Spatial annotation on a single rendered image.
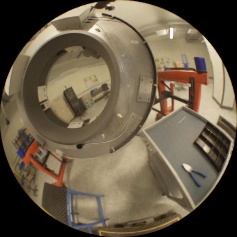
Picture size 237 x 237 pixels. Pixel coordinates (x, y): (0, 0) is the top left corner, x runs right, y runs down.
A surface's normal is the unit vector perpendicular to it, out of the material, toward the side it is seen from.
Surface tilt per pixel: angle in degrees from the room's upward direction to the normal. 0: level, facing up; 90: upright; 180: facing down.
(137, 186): 0
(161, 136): 0
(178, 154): 0
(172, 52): 90
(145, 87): 90
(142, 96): 90
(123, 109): 90
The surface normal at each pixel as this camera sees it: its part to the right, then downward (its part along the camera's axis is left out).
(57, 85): 0.73, 0.08
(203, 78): -0.91, 0.42
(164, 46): -0.57, 0.61
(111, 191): -0.36, -0.79
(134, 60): 0.20, 0.44
